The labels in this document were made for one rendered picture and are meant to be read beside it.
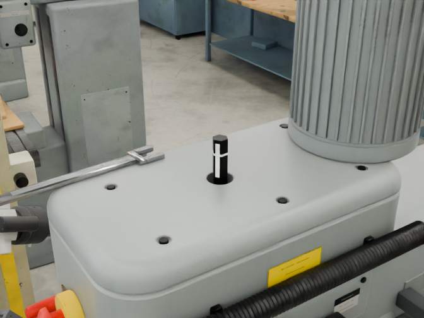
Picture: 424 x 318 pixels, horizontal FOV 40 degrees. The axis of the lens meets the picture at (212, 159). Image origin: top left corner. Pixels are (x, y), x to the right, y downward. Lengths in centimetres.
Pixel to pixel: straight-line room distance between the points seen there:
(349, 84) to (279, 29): 658
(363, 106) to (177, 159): 27
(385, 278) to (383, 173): 21
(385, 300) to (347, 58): 43
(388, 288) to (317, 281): 27
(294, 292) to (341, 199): 14
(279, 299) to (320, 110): 28
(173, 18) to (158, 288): 762
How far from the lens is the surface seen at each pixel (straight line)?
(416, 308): 103
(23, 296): 299
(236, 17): 810
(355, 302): 94
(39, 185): 80
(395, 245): 86
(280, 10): 617
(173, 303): 68
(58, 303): 79
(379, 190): 83
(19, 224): 132
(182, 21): 822
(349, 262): 80
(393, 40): 80
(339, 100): 82
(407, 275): 104
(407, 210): 102
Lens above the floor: 228
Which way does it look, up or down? 28 degrees down
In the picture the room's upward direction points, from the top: straight up
